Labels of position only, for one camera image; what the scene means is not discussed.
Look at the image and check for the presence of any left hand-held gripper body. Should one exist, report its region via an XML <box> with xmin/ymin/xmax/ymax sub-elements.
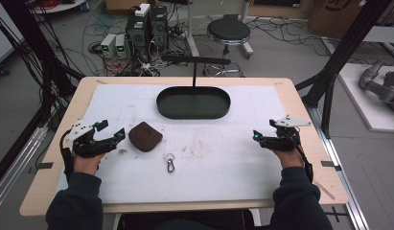
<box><xmin>64</xmin><ymin>118</ymin><xmax>118</xmax><ymax>159</ymax></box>

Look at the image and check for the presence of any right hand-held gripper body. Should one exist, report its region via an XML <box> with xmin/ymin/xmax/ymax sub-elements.
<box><xmin>262</xmin><ymin>114</ymin><xmax>313</xmax><ymax>152</ymax></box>

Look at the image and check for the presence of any person's left hand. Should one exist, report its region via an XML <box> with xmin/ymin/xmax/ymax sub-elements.
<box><xmin>72</xmin><ymin>152</ymin><xmax>106</xmax><ymax>176</ymax></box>

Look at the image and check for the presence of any person's right hand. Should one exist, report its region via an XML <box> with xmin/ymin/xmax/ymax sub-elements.
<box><xmin>272</xmin><ymin>148</ymin><xmax>305</xmax><ymax>170</ymax></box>

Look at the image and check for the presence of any brown square pouch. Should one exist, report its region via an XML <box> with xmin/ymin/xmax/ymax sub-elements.
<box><xmin>127</xmin><ymin>121</ymin><xmax>164</xmax><ymax>153</ymax></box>

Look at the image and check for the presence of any wooden table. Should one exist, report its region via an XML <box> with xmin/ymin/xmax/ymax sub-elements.
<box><xmin>19</xmin><ymin>76</ymin><xmax>350</xmax><ymax>218</ymax></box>

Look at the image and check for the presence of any black tape strip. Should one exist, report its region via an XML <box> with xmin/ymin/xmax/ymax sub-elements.
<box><xmin>27</xmin><ymin>161</ymin><xmax>55</xmax><ymax>175</ymax></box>
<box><xmin>320</xmin><ymin>160</ymin><xmax>343</xmax><ymax>172</ymax></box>

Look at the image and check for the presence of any white table mat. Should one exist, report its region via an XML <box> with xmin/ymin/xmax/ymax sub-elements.
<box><xmin>56</xmin><ymin>83</ymin><xmax>293</xmax><ymax>205</ymax></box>

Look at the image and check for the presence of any silver carabiner keyring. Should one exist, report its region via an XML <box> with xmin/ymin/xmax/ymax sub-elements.
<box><xmin>164</xmin><ymin>152</ymin><xmax>176</xmax><ymax>174</ymax></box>

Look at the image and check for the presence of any black oval tray with stand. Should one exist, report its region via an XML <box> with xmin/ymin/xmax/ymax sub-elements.
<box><xmin>155</xmin><ymin>55</ymin><xmax>233</xmax><ymax>121</ymax></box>

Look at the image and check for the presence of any grey power supply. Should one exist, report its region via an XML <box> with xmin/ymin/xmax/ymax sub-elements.
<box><xmin>100</xmin><ymin>33</ymin><xmax>118</xmax><ymax>59</ymax></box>
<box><xmin>114</xmin><ymin>33</ymin><xmax>128</xmax><ymax>59</ymax></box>

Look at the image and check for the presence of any white platform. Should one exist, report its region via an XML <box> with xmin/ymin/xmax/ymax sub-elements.
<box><xmin>337</xmin><ymin>62</ymin><xmax>394</xmax><ymax>134</ymax></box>

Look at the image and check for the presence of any black computer tower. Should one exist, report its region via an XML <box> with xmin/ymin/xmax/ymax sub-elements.
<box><xmin>125</xmin><ymin>11</ymin><xmax>151</xmax><ymax>63</ymax></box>
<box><xmin>149</xmin><ymin>5</ymin><xmax>170</xmax><ymax>53</ymax></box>

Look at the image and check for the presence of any white table leg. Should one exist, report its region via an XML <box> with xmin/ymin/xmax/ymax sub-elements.
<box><xmin>184</xmin><ymin>0</ymin><xmax>200</xmax><ymax>58</ymax></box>
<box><xmin>238</xmin><ymin>0</ymin><xmax>255</xmax><ymax>60</ymax></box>

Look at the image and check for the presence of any black round stool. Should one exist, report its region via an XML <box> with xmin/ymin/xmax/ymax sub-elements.
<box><xmin>203</xmin><ymin>16</ymin><xmax>255</xmax><ymax>79</ymax></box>

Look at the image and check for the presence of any person's lap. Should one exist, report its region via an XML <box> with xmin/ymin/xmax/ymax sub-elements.
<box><xmin>117</xmin><ymin>208</ymin><xmax>260</xmax><ymax>230</ymax></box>

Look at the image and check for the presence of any white box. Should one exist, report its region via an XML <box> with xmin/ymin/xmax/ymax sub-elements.
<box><xmin>133</xmin><ymin>2</ymin><xmax>151</xmax><ymax>18</ymax></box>

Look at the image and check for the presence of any cardboard box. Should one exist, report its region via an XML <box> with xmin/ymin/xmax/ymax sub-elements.
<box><xmin>307</xmin><ymin>0</ymin><xmax>394</xmax><ymax>40</ymax></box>

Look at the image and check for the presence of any left hand-held gripper cable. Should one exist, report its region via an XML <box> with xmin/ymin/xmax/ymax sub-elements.
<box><xmin>58</xmin><ymin>128</ymin><xmax>75</xmax><ymax>185</ymax></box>

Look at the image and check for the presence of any hand-held gripper cable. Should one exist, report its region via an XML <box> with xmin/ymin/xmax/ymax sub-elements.
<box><xmin>58</xmin><ymin>128</ymin><xmax>75</xmax><ymax>185</ymax></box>
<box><xmin>292</xmin><ymin>136</ymin><xmax>315</xmax><ymax>185</ymax></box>

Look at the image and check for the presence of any right hand-held gripper cable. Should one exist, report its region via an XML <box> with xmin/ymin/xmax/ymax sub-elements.
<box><xmin>292</xmin><ymin>136</ymin><xmax>315</xmax><ymax>185</ymax></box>

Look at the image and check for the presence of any tangle of floor cables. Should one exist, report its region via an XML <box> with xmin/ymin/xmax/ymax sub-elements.
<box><xmin>79</xmin><ymin>9</ymin><xmax>193</xmax><ymax>78</ymax></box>

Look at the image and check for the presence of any aluminium rail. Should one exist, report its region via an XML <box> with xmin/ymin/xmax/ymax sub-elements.
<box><xmin>0</xmin><ymin>125</ymin><xmax>49</xmax><ymax>214</ymax></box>
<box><xmin>306</xmin><ymin>104</ymin><xmax>371</xmax><ymax>230</ymax></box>

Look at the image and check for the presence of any black frame post with cables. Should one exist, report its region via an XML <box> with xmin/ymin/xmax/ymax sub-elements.
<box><xmin>0</xmin><ymin>0</ymin><xmax>86</xmax><ymax>135</ymax></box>

